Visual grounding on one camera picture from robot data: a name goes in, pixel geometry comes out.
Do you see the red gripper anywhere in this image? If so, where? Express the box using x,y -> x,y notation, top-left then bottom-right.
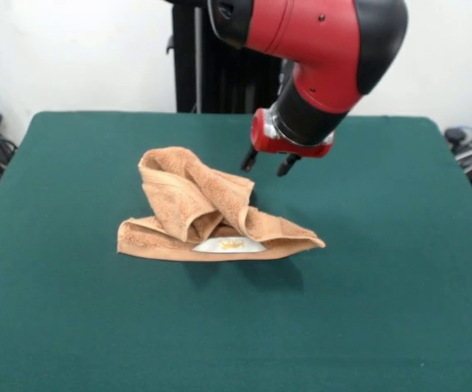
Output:
240,108 -> 337,178

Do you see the tan terry towel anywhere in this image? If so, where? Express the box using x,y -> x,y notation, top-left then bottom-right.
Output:
115,145 -> 327,262

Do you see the dark green table cloth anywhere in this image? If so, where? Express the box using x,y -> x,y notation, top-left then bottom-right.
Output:
0,110 -> 472,392

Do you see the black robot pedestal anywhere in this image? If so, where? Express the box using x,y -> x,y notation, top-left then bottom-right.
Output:
163,0 -> 295,115

